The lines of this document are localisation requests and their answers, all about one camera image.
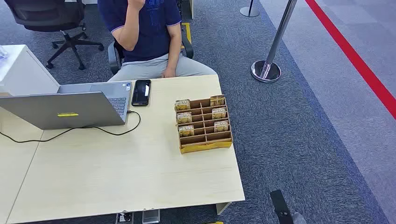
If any person's right hand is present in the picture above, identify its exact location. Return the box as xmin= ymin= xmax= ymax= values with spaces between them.
xmin=128 ymin=0 xmax=146 ymax=11

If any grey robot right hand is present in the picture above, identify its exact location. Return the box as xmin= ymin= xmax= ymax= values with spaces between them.
xmin=292 ymin=212 xmax=307 ymax=224

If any black smartphone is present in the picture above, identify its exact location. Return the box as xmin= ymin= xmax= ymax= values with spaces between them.
xmin=131 ymin=79 xmax=152 ymax=107

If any gold hotel key card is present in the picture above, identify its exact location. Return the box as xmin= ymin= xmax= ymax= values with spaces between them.
xmin=214 ymin=120 xmax=229 ymax=133
xmin=175 ymin=99 xmax=191 ymax=111
xmin=178 ymin=125 xmax=195 ymax=138
xmin=177 ymin=112 xmax=193 ymax=124
xmin=212 ymin=107 xmax=227 ymax=119

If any person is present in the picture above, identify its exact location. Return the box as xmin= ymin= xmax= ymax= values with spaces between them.
xmin=97 ymin=0 xmax=218 ymax=83

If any cardboard card holder box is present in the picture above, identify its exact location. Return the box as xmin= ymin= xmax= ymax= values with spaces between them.
xmin=174 ymin=94 xmax=233 ymax=155

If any white table leg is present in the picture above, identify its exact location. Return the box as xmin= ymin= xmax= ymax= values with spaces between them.
xmin=215 ymin=202 xmax=232 ymax=216

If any black swivel office chair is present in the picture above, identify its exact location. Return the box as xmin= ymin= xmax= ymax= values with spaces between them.
xmin=3 ymin=0 xmax=105 ymax=70

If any silver laptop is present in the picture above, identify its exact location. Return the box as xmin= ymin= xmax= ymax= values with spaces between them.
xmin=0 ymin=81 xmax=133 ymax=131

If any white cabinet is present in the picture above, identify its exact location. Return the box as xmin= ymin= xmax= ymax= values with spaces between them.
xmin=0 ymin=44 xmax=60 ymax=97

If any silver floor box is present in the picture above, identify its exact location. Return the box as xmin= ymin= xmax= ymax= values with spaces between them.
xmin=142 ymin=209 xmax=161 ymax=224

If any floor power socket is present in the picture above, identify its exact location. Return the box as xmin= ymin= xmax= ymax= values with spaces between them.
xmin=115 ymin=211 xmax=135 ymax=224

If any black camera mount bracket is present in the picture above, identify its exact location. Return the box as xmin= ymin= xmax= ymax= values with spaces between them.
xmin=269 ymin=189 xmax=294 ymax=224

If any black laptop cable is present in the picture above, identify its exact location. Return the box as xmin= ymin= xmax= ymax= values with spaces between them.
xmin=0 ymin=110 xmax=141 ymax=144

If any chrome stanchion post with base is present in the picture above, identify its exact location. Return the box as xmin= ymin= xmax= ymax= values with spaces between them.
xmin=240 ymin=0 xmax=261 ymax=18
xmin=250 ymin=0 xmax=298 ymax=84

